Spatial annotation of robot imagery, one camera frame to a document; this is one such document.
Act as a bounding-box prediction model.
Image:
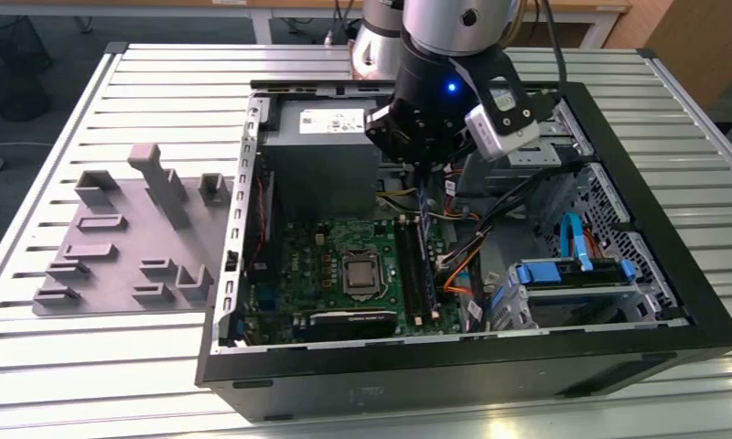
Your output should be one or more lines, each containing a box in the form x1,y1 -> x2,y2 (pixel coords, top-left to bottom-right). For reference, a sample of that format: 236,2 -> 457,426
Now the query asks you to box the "metal disk bay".
485,262 -> 691,331

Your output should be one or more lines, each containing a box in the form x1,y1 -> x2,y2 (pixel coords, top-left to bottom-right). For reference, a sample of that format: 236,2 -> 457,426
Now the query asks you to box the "RAM stick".
415,172 -> 436,232

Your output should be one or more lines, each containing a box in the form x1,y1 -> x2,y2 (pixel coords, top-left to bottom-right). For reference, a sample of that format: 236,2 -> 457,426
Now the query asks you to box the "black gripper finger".
364,105 -> 428,177
427,116 -> 472,177

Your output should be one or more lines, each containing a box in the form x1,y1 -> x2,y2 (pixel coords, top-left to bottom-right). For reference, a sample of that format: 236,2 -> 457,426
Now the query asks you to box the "blue flat wire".
559,212 -> 595,272

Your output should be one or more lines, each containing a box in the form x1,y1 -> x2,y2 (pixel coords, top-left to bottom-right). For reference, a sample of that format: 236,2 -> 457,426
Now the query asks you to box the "red flat wire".
587,228 -> 607,261

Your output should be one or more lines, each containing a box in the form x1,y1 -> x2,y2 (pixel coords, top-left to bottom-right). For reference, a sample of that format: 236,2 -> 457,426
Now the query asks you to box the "black RAM slot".
393,218 -> 421,325
405,218 -> 433,321

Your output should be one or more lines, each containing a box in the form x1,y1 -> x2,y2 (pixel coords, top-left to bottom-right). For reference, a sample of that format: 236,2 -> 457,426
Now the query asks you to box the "grey parts rack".
32,144 -> 237,316

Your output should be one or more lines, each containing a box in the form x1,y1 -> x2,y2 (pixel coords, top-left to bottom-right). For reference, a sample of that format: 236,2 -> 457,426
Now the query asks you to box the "metal drive cage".
452,98 -> 595,198

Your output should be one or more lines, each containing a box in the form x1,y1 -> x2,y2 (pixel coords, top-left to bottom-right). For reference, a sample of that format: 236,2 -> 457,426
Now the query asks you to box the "grey power supply unit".
258,99 -> 384,223

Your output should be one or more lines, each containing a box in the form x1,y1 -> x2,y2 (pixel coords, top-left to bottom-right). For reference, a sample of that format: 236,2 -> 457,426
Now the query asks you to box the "hard disk in blue carrier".
511,257 -> 637,289

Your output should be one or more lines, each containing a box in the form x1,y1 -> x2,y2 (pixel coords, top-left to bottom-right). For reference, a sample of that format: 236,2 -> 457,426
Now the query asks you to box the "black open PC case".
193,80 -> 732,423

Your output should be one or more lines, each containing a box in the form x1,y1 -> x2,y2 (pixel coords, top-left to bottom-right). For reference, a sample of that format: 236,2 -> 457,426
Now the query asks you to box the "silver CPU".
347,261 -> 380,288

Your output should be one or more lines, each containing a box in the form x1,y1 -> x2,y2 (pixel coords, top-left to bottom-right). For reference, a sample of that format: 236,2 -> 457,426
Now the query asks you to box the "long desk wooden edge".
0,0 -> 254,36

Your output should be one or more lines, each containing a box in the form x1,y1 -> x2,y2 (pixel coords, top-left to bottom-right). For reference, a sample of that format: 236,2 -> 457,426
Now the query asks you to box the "orange wire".
441,244 -> 488,294

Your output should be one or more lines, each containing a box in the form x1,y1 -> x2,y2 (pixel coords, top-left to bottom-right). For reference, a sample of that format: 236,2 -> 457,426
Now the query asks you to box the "wooden cabinet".
607,0 -> 732,111

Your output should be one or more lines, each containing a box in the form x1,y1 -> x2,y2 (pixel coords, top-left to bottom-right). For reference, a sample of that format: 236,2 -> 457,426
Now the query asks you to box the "black cable bundle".
444,163 -> 587,271

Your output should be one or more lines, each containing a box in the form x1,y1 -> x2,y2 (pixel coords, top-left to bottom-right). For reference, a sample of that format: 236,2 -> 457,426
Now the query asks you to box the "CPU socket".
337,248 -> 387,302

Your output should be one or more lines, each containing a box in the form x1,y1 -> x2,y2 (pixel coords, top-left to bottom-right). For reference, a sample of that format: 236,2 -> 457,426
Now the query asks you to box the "black graphics card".
293,308 -> 399,343

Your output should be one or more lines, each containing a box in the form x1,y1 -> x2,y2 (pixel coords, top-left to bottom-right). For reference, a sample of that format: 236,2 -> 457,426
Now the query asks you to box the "black camera cable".
527,0 -> 569,121

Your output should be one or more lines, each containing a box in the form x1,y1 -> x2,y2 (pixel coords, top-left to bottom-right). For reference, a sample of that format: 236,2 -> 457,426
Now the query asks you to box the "blue plastic latch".
485,287 -> 509,324

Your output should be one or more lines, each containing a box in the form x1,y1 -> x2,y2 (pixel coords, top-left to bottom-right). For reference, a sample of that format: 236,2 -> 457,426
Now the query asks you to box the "silver wrist camera black mount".
456,49 -> 541,161

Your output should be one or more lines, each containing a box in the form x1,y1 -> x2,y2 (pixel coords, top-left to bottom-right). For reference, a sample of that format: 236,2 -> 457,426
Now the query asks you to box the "black mesh bin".
0,15 -> 54,123

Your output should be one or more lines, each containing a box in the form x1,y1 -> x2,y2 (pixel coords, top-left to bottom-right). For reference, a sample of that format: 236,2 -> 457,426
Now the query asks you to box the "green motherboard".
242,217 -> 465,342

